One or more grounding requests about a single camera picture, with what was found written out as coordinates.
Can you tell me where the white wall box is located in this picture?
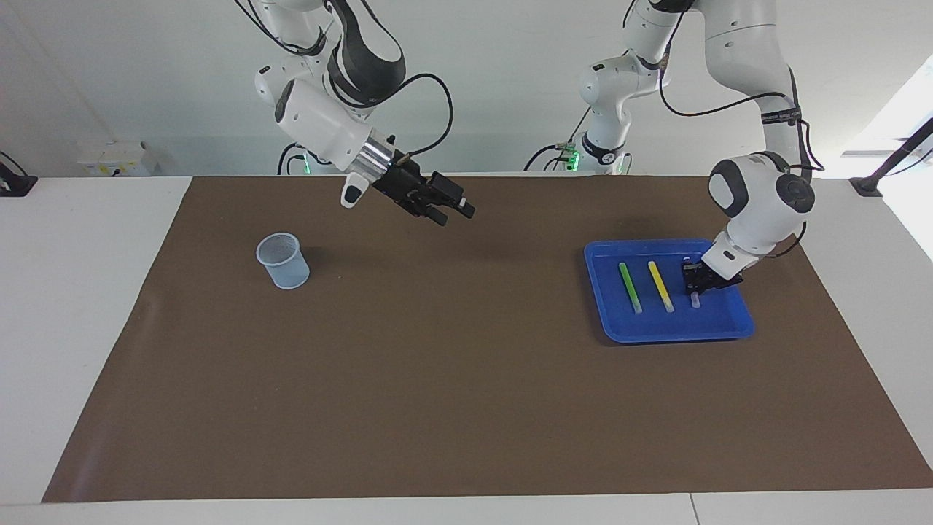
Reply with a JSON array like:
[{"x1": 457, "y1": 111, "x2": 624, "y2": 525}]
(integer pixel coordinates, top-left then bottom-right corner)
[{"x1": 77, "y1": 141, "x2": 159, "y2": 177}]

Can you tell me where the black clamp with long rod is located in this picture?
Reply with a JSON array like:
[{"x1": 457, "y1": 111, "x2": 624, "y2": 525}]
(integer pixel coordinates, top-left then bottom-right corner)
[{"x1": 849, "y1": 117, "x2": 933, "y2": 198}]

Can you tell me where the brown table mat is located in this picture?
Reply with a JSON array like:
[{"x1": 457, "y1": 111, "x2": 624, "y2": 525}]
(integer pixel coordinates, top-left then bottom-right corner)
[{"x1": 42, "y1": 175, "x2": 933, "y2": 504}]

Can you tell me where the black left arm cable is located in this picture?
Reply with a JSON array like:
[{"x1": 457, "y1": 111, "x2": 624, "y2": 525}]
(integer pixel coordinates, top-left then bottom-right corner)
[{"x1": 623, "y1": 0, "x2": 826, "y2": 260}]

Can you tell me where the black table clamp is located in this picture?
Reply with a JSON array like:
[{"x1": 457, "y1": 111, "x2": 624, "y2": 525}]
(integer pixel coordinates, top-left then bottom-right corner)
[{"x1": 0, "y1": 151, "x2": 39, "y2": 198}]

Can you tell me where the clear plastic cup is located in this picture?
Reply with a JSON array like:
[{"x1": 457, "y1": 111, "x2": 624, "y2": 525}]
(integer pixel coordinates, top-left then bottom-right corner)
[{"x1": 255, "y1": 232, "x2": 311, "y2": 290}]

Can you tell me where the black base cable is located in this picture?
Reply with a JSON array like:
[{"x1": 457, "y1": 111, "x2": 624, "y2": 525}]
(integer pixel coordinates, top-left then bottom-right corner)
[
  {"x1": 523, "y1": 109, "x2": 593, "y2": 173},
  {"x1": 277, "y1": 141, "x2": 311, "y2": 176}
]

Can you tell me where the black left base cable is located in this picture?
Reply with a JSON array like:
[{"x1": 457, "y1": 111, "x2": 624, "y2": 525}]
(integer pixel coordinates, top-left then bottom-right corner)
[{"x1": 523, "y1": 109, "x2": 593, "y2": 173}]

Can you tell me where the blue plastic tray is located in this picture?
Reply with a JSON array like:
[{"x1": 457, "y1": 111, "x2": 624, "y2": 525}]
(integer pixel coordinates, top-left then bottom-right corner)
[{"x1": 583, "y1": 238, "x2": 756, "y2": 344}]

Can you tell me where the green pen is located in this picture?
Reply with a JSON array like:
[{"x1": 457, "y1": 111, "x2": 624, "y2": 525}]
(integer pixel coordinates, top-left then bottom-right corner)
[{"x1": 618, "y1": 262, "x2": 644, "y2": 315}]

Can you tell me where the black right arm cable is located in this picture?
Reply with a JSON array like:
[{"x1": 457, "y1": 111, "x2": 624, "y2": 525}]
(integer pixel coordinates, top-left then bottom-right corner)
[{"x1": 321, "y1": 0, "x2": 454, "y2": 161}]

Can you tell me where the black right base cable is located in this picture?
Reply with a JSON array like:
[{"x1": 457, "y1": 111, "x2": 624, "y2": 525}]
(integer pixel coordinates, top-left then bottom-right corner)
[{"x1": 277, "y1": 141, "x2": 311, "y2": 176}]

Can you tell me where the yellow pen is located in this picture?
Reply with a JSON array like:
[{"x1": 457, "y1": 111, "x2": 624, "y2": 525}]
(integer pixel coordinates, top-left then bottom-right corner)
[{"x1": 647, "y1": 260, "x2": 675, "y2": 314}]

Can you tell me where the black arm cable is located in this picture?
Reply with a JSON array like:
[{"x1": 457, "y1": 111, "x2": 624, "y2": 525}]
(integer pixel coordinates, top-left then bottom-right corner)
[
  {"x1": 321, "y1": 0, "x2": 454, "y2": 161},
  {"x1": 623, "y1": 0, "x2": 826, "y2": 260}
]

